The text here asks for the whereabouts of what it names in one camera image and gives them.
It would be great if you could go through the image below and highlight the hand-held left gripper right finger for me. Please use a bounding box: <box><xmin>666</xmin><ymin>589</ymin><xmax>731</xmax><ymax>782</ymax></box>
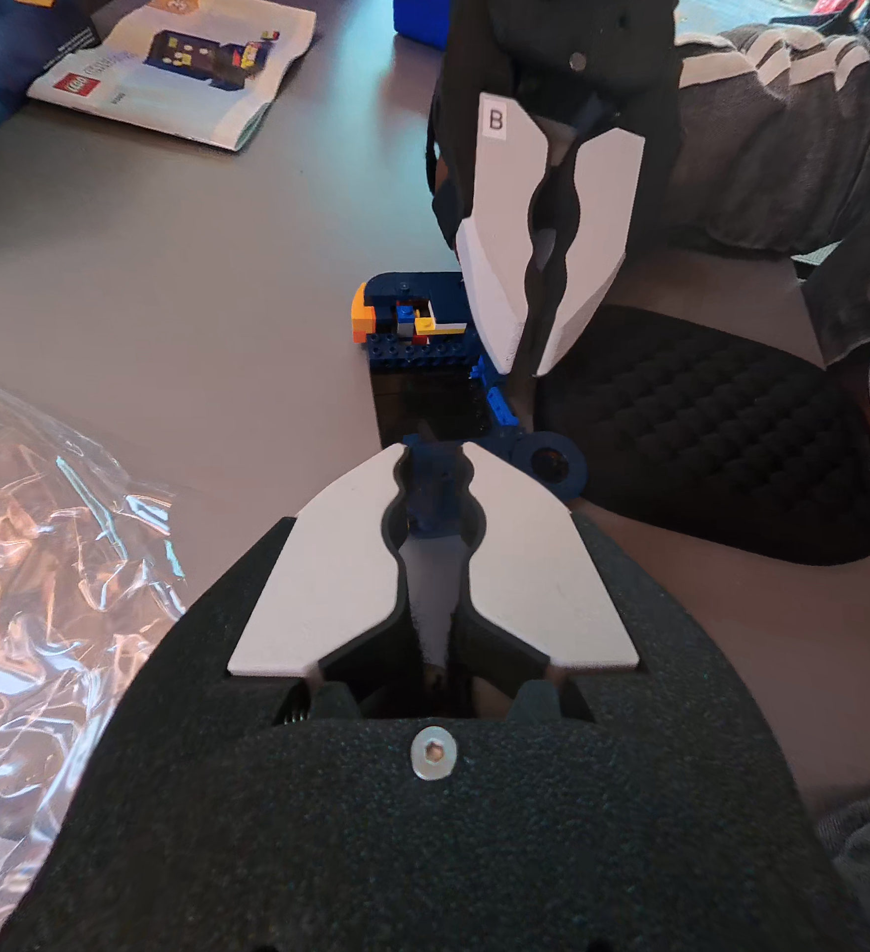
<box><xmin>457</xmin><ymin>442</ymin><xmax>640</xmax><ymax>679</ymax></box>

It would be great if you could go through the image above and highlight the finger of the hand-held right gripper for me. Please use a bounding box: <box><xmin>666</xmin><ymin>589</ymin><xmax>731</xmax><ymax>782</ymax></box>
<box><xmin>533</xmin><ymin>126</ymin><xmax>646</xmax><ymax>379</ymax></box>
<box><xmin>455</xmin><ymin>91</ymin><xmax>555</xmax><ymax>376</ymax></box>

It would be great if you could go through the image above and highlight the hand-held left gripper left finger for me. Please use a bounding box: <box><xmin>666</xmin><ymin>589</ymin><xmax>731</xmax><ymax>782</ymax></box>
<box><xmin>227</xmin><ymin>444</ymin><xmax>410</xmax><ymax>681</ymax></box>

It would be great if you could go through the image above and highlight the dark blue toy brick model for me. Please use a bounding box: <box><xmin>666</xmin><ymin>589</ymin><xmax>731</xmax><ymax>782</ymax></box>
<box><xmin>351</xmin><ymin>269</ymin><xmax>588</xmax><ymax>536</ymax></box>

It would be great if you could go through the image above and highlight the person's right forearm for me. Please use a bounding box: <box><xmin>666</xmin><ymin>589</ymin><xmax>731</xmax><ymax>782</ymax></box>
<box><xmin>666</xmin><ymin>6</ymin><xmax>870</xmax><ymax>257</ymax></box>

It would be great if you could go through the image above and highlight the blue plastic bin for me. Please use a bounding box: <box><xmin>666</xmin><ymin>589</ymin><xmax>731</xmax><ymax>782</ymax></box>
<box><xmin>392</xmin><ymin>0</ymin><xmax>451</xmax><ymax>38</ymax></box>

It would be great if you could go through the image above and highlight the black wrist rest cushion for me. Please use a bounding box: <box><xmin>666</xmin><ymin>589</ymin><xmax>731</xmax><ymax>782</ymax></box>
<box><xmin>535</xmin><ymin>303</ymin><xmax>870</xmax><ymax>566</ymax></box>

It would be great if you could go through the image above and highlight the large clear plastic bag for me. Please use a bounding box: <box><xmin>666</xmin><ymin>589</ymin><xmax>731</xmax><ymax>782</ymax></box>
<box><xmin>0</xmin><ymin>372</ymin><xmax>189</xmax><ymax>952</ymax></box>

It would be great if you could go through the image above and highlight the white instruction booklet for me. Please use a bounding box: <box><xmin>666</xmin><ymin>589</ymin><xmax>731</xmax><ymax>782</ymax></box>
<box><xmin>26</xmin><ymin>0</ymin><xmax>317</xmax><ymax>152</ymax></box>

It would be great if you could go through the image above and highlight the colourful toy brick set box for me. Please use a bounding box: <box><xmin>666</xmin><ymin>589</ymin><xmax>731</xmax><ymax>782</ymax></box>
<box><xmin>0</xmin><ymin>0</ymin><xmax>101</xmax><ymax>157</ymax></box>

